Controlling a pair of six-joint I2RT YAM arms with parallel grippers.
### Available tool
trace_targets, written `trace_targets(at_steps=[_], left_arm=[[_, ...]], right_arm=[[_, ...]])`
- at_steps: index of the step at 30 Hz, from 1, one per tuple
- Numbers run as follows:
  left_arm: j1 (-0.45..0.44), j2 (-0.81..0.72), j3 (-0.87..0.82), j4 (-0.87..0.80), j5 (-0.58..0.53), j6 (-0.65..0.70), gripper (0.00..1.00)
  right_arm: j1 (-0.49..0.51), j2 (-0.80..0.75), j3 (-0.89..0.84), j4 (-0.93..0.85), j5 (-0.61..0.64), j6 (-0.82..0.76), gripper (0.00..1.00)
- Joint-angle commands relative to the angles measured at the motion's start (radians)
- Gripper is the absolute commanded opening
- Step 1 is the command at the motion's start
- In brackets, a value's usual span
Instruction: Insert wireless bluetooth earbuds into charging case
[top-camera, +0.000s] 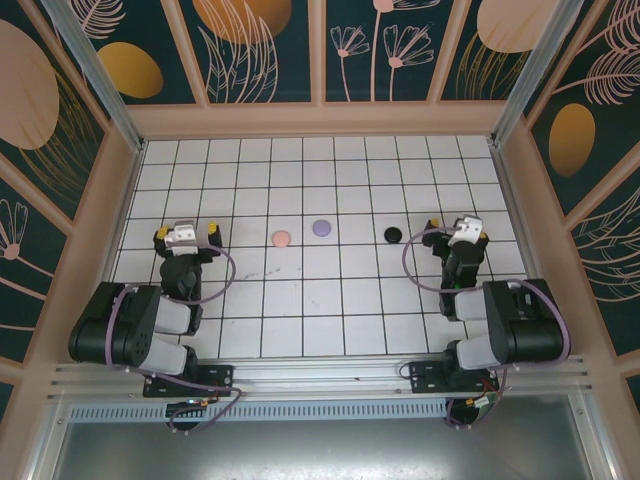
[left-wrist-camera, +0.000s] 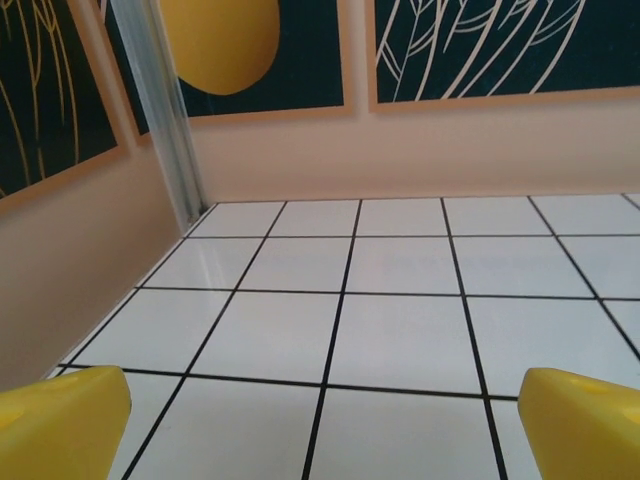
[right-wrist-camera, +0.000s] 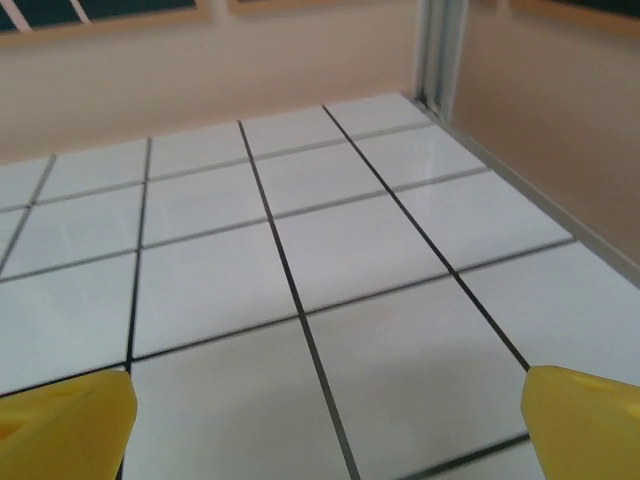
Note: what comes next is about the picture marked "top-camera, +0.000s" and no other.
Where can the grey metal sheet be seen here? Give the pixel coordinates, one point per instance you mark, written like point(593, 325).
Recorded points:
point(320, 450)

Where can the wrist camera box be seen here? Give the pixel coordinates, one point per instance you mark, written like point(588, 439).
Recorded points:
point(465, 230)
point(181, 234)

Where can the purple earbud charging case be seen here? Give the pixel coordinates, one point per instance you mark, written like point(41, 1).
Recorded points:
point(321, 228)

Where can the pink earbud charging case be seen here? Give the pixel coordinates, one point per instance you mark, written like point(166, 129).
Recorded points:
point(281, 238)

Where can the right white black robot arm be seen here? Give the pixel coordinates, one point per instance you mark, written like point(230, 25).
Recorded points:
point(525, 325)

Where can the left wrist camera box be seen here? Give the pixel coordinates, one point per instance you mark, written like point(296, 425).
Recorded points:
point(181, 234)

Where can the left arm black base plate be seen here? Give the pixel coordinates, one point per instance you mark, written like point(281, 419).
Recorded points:
point(215, 377)

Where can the black earbud charging case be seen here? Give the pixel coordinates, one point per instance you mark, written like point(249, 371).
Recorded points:
point(393, 234)

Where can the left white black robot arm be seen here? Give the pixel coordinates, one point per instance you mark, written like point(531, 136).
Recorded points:
point(120, 325)

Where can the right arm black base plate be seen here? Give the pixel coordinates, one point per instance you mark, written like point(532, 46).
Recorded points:
point(425, 377)

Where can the aluminium mounting rail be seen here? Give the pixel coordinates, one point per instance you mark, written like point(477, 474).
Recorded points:
point(320, 372)

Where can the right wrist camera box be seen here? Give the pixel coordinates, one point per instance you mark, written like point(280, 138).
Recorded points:
point(465, 230)

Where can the aluminium frame post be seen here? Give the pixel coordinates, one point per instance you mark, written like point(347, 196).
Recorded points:
point(530, 75)
point(100, 80)

